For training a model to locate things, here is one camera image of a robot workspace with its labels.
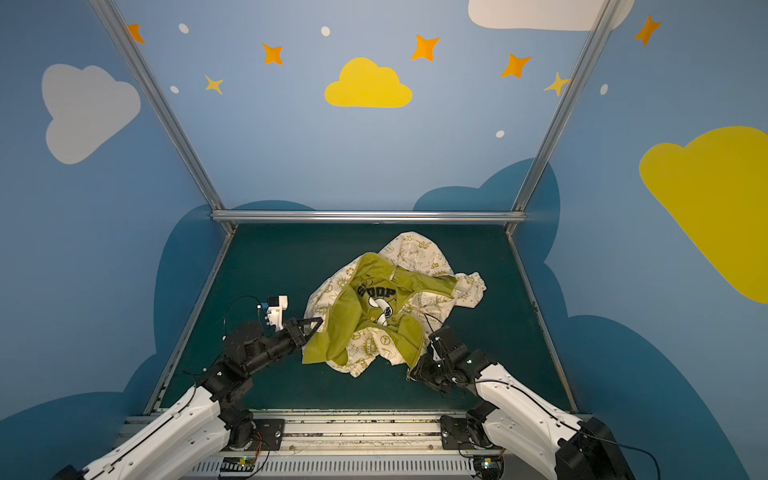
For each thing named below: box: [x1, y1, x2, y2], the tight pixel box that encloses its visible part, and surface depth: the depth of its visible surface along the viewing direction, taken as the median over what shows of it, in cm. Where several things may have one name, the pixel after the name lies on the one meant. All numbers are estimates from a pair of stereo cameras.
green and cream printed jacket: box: [302, 231, 487, 378], surface depth 97 cm
